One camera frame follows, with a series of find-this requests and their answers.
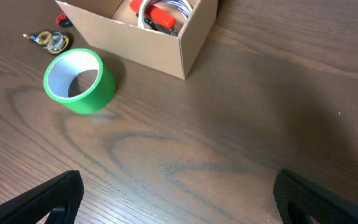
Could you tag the open cardboard box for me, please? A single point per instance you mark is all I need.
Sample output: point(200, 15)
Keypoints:
point(111, 25)

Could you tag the green tape roll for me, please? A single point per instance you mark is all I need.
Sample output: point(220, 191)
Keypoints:
point(66, 67)

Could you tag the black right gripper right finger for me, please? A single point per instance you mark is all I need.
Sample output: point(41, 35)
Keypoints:
point(300, 200)

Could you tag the red black stapler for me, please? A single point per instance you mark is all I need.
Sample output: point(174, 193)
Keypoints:
point(159, 19)

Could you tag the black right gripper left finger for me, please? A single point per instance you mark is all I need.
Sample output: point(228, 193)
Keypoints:
point(58, 199)

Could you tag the white tape roll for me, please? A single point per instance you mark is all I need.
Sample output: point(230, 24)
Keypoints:
point(185, 8)

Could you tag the red utility knife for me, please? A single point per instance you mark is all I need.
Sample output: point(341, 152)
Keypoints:
point(63, 21)

